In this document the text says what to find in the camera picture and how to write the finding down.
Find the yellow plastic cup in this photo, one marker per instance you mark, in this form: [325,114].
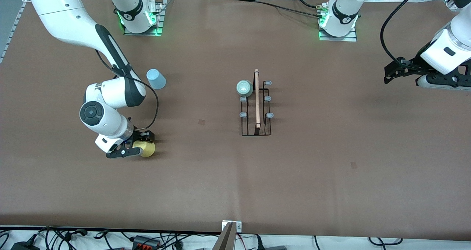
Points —
[148,149]

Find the brown table cover sheet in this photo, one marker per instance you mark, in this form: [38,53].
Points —
[235,176]

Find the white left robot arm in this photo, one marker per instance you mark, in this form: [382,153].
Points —
[344,11]

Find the black orange connector box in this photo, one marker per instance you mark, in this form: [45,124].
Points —
[145,241]

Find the grey camera mount bar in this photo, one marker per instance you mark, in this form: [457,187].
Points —
[225,240]

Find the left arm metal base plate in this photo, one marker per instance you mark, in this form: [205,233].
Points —
[337,38]

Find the black power adapter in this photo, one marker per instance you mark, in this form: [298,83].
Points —
[24,246]

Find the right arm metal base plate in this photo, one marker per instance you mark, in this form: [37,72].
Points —
[159,20]

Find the metal clamp bracket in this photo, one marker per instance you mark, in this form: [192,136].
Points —
[238,227]

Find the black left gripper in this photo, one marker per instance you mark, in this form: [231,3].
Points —
[413,64]

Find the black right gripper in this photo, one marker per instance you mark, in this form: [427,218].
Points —
[140,136]

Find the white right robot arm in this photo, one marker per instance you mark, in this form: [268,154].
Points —
[70,18]

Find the aluminium table edge rail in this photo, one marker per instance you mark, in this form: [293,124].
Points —
[13,29]

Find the light blue plastic cup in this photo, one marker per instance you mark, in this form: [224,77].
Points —
[156,79]

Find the aluminium table corner rail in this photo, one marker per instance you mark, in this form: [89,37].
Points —
[449,4]

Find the pale green plastic cup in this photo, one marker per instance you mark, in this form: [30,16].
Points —
[244,88]

